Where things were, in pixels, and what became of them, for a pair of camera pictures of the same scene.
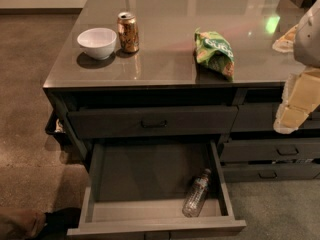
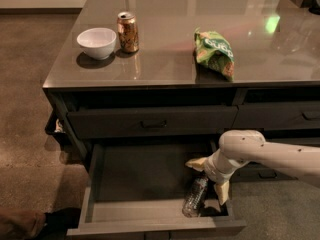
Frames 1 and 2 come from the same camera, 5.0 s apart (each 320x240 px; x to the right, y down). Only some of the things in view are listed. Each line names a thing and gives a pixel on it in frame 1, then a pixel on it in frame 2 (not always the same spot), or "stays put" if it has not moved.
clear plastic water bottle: [195, 198] stays put
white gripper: [308, 39] -> [212, 172]
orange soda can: [128, 32] stays put
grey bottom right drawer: [269, 172] stays put
